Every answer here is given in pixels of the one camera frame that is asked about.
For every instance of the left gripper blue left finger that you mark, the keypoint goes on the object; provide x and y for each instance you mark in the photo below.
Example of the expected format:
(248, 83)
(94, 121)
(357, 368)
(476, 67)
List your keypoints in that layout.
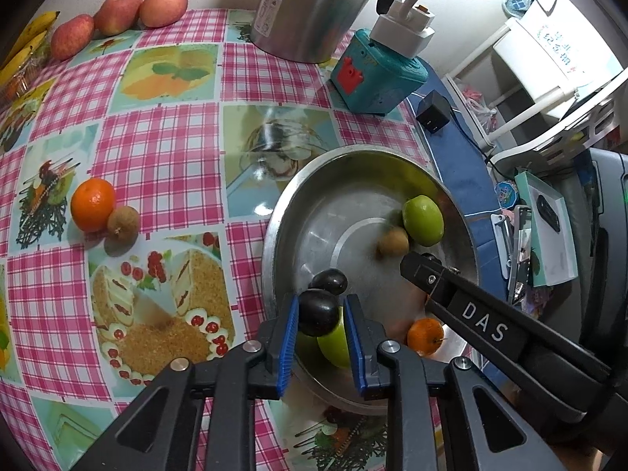
(258, 369)

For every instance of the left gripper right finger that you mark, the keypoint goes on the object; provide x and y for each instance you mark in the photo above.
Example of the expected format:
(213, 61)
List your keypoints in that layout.
(383, 369)

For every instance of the orange tangerine with stem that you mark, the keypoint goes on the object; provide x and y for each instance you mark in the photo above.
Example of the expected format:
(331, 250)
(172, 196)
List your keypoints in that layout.
(425, 336)

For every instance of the large green apple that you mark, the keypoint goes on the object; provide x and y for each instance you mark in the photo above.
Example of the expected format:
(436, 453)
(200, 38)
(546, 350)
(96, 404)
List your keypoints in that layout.
(333, 346)

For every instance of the dark plum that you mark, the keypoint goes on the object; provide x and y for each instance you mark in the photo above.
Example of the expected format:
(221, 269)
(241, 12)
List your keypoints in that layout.
(319, 312)
(331, 280)

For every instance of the brown kiwi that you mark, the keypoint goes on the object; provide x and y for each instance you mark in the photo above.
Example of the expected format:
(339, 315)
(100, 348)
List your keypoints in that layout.
(123, 225)
(394, 242)

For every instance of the small green apple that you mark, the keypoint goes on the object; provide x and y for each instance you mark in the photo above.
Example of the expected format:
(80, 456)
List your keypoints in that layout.
(423, 220)

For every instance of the teal shallow tray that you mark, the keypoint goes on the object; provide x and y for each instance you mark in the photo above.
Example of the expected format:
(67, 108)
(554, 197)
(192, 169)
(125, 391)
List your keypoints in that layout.
(553, 253)

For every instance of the smartphone with lit screen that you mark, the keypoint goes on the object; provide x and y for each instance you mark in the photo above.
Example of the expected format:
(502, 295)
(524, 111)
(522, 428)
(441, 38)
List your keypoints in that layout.
(520, 254)

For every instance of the stainless steel round basin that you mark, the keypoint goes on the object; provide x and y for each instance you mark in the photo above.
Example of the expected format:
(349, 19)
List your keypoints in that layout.
(332, 214)

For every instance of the white phone stand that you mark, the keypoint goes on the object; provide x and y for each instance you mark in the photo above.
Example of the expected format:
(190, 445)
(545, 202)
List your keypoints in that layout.
(503, 238)

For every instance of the black remote control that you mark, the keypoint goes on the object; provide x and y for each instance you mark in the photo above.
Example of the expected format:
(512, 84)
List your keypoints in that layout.
(547, 213)

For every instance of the blue round sticker disc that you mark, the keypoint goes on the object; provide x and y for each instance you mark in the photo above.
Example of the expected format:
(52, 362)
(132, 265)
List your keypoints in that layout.
(507, 194)

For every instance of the brown kiwi beside tangerine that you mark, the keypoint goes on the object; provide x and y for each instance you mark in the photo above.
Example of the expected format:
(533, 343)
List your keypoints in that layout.
(123, 225)

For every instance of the blue woven tablecloth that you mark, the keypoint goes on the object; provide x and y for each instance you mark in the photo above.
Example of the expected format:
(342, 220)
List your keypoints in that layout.
(462, 168)

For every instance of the orange tangerine top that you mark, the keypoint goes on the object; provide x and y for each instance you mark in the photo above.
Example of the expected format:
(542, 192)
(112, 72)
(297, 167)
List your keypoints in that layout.
(91, 204)

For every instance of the black power adapter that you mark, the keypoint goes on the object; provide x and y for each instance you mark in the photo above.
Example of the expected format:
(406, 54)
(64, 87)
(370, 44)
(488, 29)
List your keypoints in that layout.
(433, 112)

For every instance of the teal plastic box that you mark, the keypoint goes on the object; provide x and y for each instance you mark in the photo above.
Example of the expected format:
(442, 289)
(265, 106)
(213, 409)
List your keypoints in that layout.
(373, 79)

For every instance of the white shelf rack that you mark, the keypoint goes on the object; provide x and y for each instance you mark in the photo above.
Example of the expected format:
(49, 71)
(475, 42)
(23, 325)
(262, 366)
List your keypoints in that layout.
(553, 57)

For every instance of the white power plug block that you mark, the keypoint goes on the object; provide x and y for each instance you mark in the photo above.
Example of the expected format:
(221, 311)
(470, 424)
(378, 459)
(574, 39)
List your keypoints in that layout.
(404, 26)

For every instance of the stainless steel thermos jug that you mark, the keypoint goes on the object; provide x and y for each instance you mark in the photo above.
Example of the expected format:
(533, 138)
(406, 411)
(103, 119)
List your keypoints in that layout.
(303, 31)

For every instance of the yellow banana bunch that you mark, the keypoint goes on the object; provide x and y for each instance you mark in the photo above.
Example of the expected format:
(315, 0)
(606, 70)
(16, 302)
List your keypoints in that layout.
(28, 41)

